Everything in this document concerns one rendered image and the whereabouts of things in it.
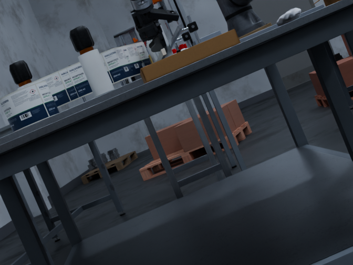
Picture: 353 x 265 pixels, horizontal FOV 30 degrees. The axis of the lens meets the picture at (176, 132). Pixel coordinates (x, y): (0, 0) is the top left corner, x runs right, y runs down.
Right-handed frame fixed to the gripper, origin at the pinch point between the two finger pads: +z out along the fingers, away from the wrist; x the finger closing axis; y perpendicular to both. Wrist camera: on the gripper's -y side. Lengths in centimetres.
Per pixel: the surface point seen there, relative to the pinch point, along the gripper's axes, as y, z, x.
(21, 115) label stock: 61, 6, -9
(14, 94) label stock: 60, -2, -13
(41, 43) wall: 134, 334, -892
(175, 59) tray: 5, -34, 75
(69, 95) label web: 44, 21, -39
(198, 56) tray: -1, -33, 75
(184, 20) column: -14.7, 8.0, -35.9
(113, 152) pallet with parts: 88, 482, -700
